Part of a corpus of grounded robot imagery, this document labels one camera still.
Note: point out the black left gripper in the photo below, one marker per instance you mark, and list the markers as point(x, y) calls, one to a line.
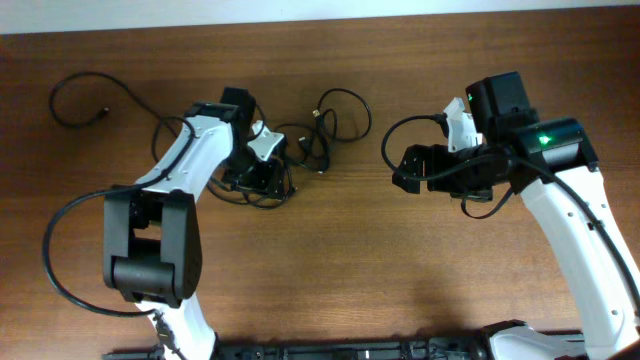
point(267, 176)

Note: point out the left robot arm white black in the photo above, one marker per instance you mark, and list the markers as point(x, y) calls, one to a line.
point(152, 250)

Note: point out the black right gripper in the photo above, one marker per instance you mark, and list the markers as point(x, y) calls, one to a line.
point(434, 155)

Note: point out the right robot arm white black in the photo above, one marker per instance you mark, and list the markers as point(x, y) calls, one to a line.
point(494, 136)

